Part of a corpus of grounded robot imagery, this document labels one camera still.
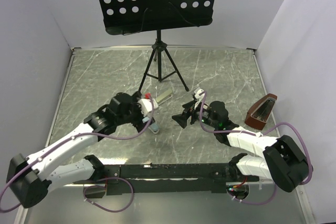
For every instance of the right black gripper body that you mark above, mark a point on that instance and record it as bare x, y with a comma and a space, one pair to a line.
195, 114

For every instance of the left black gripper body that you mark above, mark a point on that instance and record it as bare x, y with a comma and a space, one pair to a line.
135, 115

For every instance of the light blue stapler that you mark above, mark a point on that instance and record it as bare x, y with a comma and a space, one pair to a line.
153, 127

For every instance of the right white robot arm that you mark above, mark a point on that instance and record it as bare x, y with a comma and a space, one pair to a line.
277, 158

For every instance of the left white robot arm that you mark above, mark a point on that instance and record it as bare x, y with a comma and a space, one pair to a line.
31, 178

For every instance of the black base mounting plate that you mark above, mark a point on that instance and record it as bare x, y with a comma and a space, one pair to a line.
171, 178

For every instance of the brown wooden metronome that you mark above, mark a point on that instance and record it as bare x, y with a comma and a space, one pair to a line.
258, 114

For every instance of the black perforated music stand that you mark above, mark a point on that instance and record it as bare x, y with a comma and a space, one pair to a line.
128, 17

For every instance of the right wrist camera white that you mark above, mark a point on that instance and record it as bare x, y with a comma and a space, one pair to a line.
198, 96

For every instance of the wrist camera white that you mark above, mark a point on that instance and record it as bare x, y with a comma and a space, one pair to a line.
147, 103
198, 96

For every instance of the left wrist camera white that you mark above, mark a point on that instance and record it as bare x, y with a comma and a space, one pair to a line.
147, 103

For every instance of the aluminium rail frame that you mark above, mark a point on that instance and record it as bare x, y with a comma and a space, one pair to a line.
162, 120

